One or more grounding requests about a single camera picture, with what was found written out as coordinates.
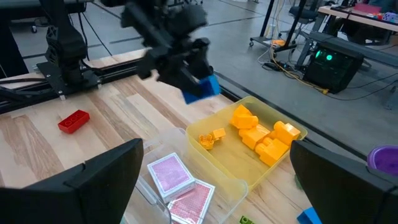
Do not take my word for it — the yellow floor cable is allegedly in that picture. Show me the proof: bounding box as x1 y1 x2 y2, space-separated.
269 37 329 94

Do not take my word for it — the wooden background table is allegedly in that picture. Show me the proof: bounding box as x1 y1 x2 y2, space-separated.
317 4 398 32

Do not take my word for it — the yellow wedge toy block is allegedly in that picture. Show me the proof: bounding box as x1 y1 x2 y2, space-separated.
229 104 259 130

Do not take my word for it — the blue heart toy block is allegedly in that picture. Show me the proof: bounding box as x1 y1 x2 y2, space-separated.
182 73 221 105

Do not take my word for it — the black computer tower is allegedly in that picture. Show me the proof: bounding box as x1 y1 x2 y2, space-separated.
303 42 365 94

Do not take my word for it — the black rolling stand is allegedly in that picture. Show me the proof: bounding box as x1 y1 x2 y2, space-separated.
248 0 308 53

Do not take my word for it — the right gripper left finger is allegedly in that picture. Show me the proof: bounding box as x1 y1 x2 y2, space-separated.
0 138 144 224

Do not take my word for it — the purple plastic bucket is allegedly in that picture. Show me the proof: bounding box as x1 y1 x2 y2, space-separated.
366 144 398 178

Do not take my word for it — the red toy brick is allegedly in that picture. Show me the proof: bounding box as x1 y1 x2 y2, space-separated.
57 109 91 134

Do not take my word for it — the small clear plastic bin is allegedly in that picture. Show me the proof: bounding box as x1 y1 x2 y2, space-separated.
133 127 249 224

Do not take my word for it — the yellow translucent plastic bin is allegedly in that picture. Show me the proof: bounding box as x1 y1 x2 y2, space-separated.
185 95 308 191

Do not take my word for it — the large blue toy brick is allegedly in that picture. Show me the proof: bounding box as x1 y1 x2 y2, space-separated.
297 207 323 224

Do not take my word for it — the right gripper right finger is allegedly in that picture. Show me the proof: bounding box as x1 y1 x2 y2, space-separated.
289 139 398 224

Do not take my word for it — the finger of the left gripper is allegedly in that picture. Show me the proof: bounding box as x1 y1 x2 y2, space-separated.
192 38 215 81
156 66 206 98

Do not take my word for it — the black aluminium table frame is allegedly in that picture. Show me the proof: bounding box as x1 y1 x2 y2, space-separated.
0 57 369 162

